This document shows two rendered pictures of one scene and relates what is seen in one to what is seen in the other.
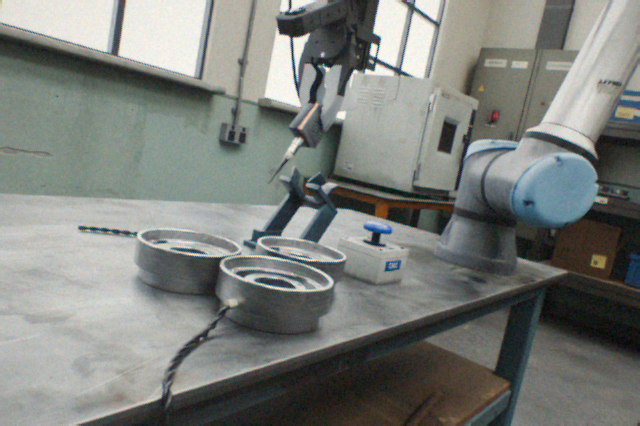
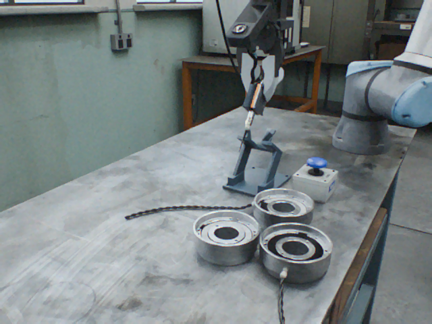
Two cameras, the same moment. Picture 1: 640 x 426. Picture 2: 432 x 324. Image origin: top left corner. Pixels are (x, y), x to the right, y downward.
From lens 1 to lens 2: 0.29 m
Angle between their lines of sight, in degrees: 16
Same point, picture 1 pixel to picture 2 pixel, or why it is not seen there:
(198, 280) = (246, 256)
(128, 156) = (48, 84)
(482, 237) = (368, 131)
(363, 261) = (314, 190)
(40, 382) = not seen: outside the picture
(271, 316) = (309, 276)
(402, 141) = not seen: hidden behind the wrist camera
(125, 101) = (32, 40)
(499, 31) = not seen: outside the picture
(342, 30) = (271, 30)
